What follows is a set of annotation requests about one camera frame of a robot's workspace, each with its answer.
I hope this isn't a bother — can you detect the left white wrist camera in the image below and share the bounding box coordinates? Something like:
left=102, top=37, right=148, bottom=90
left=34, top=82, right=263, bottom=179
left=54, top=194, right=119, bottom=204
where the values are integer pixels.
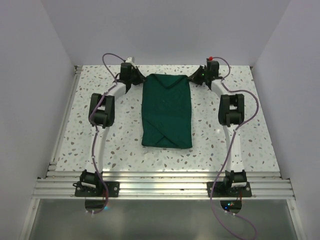
left=125, top=56, right=135, bottom=65

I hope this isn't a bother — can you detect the aluminium left side rail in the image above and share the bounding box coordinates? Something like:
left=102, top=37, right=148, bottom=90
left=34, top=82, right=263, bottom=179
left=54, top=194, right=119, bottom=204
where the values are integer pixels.
left=47, top=65, right=83, bottom=171

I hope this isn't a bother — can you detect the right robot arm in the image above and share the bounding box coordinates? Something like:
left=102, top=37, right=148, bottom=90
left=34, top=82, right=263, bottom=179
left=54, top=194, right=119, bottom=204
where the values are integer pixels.
left=188, top=57, right=248, bottom=197

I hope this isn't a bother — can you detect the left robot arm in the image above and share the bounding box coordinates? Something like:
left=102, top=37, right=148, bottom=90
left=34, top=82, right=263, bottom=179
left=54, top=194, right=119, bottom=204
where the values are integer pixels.
left=80, top=57, right=146, bottom=197

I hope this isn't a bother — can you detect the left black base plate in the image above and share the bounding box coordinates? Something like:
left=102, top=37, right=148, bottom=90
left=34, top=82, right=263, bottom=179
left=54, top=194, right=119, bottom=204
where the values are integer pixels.
left=72, top=181, right=120, bottom=198

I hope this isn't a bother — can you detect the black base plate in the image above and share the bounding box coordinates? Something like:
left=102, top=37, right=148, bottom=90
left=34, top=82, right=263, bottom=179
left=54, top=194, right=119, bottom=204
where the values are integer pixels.
left=72, top=181, right=120, bottom=198
left=206, top=181, right=252, bottom=198

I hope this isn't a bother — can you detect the green surgical cloth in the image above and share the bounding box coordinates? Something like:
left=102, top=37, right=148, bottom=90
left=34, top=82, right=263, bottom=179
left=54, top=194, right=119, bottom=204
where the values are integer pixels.
left=141, top=73, right=193, bottom=149

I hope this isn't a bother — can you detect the aluminium front rail frame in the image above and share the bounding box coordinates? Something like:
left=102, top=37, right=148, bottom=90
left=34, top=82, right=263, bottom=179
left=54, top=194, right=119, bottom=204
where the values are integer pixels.
left=32, top=171, right=295, bottom=200

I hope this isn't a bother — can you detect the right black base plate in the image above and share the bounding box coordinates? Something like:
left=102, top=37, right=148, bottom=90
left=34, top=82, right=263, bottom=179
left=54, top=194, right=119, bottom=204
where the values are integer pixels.
left=206, top=181, right=252, bottom=198

